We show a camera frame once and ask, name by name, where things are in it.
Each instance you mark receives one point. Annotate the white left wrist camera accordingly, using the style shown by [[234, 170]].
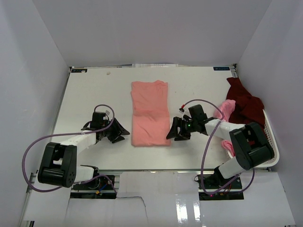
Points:
[[107, 113]]

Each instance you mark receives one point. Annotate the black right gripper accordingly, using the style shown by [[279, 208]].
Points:
[[178, 122]]

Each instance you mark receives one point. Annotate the blue table label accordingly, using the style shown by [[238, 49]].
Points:
[[79, 70], [221, 68]]

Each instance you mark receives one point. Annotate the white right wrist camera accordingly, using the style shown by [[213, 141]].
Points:
[[183, 110]]

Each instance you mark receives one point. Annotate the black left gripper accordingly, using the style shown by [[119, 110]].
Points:
[[117, 130]]

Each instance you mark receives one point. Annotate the light pink t shirt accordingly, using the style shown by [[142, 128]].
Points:
[[227, 108]]

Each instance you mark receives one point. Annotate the white paper sheets front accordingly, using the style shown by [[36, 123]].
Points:
[[164, 199]]

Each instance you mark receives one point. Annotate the dark red t shirt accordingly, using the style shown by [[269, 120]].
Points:
[[248, 108]]

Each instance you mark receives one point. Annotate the blue left table label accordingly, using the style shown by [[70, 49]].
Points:
[[79, 70]]

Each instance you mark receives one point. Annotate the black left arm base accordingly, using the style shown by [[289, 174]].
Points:
[[99, 188]]

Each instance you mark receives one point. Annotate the blue right table label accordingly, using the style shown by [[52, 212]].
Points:
[[221, 68]]

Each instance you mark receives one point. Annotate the salmon pink t shirt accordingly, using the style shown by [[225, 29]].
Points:
[[151, 119]]

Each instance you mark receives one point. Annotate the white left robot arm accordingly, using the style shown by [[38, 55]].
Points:
[[59, 163]]

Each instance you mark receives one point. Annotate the white perforated laundry basket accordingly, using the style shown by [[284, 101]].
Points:
[[255, 146]]

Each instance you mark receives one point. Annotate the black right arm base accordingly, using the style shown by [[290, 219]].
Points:
[[228, 193]]

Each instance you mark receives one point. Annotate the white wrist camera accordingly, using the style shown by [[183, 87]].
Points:
[[107, 113], [183, 110]]

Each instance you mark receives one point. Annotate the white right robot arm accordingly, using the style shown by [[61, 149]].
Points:
[[215, 127]]

